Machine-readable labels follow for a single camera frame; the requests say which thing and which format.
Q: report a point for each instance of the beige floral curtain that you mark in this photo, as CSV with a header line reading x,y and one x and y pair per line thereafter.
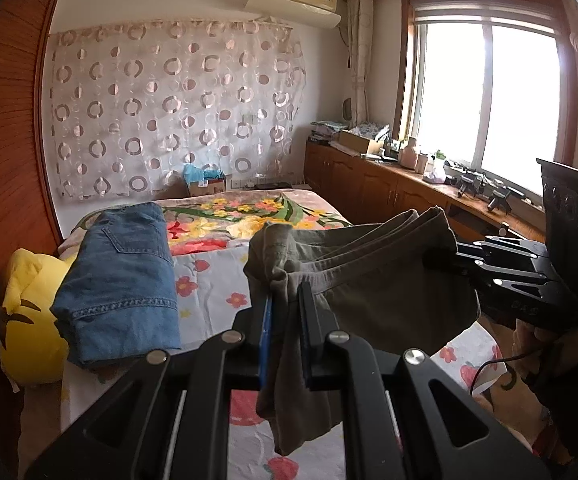
x,y
360,60

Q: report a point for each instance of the white wall switch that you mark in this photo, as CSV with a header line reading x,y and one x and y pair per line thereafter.
x,y
252,119

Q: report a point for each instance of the wooden frame window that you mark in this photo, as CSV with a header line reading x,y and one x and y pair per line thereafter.
x,y
449,85

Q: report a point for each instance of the folded floral cloth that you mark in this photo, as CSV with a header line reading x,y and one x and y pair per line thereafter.
x,y
329,129
373,131

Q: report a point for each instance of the sheer circle pattern curtain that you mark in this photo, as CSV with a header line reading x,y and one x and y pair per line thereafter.
x,y
169,110

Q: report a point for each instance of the floral blanket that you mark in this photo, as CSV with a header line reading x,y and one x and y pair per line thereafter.
x,y
229,210

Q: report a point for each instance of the person's right hand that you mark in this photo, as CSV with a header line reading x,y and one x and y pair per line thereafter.
x,y
529,342

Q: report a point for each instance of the wooden wardrobe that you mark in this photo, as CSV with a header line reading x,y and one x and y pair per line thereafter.
x,y
4,135

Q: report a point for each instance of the open flat cardboard box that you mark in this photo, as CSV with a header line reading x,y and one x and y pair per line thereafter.
x,y
359,144

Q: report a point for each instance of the small cardboard box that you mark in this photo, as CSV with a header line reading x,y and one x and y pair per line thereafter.
x,y
209,187

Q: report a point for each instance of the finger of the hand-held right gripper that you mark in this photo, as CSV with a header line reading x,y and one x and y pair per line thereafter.
x,y
509,247
509,271

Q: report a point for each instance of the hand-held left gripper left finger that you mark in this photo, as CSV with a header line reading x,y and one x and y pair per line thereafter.
x,y
266,340

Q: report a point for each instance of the pink bottle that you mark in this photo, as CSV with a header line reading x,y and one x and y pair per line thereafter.
x,y
409,155

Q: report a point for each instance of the green cap bottle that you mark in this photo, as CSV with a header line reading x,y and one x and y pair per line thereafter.
x,y
439,164

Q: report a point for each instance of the blue plastic bag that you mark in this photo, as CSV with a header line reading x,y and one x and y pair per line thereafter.
x,y
199,171

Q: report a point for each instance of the folded blue jeans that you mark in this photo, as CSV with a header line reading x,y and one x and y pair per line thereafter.
x,y
119,280

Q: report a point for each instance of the yellow plush pillow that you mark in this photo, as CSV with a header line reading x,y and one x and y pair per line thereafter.
x,y
34,335

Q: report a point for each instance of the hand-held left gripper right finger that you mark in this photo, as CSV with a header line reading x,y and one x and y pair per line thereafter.
x,y
309,340

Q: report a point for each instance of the long wooden cabinet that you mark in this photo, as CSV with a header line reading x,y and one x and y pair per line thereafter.
x,y
349,175

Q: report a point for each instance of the olive grey pants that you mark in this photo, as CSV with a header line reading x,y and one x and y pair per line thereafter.
x,y
384,300

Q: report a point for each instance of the small dark oval mirror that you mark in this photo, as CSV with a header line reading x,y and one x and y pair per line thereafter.
x,y
347,112

